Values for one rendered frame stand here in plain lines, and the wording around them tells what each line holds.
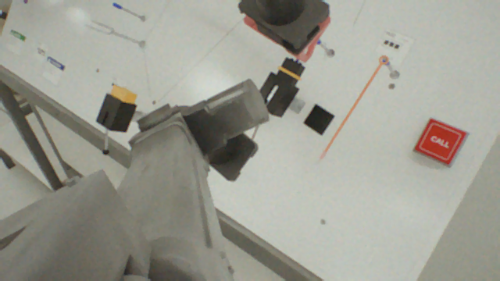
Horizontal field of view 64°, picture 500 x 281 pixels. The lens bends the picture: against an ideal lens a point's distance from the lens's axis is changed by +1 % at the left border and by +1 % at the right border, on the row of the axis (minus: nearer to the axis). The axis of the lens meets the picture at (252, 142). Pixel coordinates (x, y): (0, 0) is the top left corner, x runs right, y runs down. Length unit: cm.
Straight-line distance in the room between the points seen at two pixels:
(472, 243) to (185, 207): 184
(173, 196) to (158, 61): 72
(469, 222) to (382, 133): 141
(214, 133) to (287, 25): 16
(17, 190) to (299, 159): 170
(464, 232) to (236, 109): 164
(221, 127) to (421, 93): 33
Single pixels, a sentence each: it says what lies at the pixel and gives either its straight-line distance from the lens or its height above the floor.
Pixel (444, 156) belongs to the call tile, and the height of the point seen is 109.
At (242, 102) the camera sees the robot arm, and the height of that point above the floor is 121.
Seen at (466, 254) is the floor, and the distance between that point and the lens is 192.
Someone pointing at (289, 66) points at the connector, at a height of 114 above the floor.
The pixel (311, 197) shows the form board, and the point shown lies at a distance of 68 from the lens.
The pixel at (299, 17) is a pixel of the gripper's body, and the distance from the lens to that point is 50.
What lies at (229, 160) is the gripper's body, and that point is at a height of 108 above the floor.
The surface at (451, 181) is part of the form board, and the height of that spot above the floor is 104.
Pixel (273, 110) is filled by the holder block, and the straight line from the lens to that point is 61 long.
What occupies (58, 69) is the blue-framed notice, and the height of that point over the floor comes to 93.
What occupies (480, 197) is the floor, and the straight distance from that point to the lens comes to 215.
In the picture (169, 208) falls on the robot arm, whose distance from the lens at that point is 16.
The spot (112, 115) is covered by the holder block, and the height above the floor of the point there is 100.
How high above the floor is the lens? 149
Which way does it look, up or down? 45 degrees down
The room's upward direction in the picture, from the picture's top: straight up
